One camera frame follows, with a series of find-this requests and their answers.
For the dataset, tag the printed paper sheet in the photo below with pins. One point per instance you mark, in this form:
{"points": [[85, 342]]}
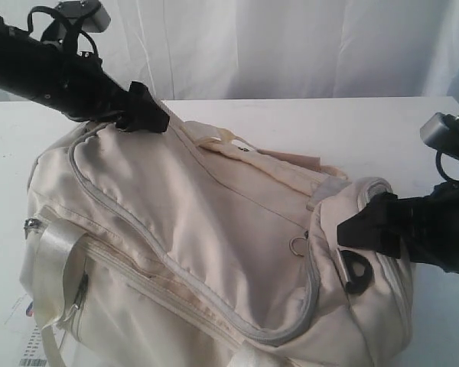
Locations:
{"points": [[28, 350]]}

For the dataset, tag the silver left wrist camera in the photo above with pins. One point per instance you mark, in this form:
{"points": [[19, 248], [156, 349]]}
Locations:
{"points": [[90, 14]]}

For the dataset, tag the cream duffel bag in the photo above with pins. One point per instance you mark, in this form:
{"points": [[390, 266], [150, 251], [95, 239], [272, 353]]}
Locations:
{"points": [[192, 248]]}

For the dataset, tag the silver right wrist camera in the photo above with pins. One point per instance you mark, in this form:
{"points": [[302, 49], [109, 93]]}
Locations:
{"points": [[439, 131]]}

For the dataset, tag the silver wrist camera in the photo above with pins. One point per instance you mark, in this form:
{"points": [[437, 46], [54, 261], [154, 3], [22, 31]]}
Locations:
{"points": [[90, 14], [439, 131]]}

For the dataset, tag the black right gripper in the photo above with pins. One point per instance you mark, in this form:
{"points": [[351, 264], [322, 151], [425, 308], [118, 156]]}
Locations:
{"points": [[422, 222]]}

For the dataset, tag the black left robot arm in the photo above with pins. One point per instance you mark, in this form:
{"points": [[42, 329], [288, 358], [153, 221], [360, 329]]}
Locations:
{"points": [[56, 63]]}

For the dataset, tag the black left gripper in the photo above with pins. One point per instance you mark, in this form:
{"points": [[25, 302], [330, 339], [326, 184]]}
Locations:
{"points": [[90, 94]]}

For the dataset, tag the white backdrop curtain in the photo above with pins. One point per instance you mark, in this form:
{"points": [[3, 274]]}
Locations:
{"points": [[284, 49]]}

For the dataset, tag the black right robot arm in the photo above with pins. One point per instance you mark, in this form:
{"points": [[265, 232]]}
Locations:
{"points": [[443, 191]]}

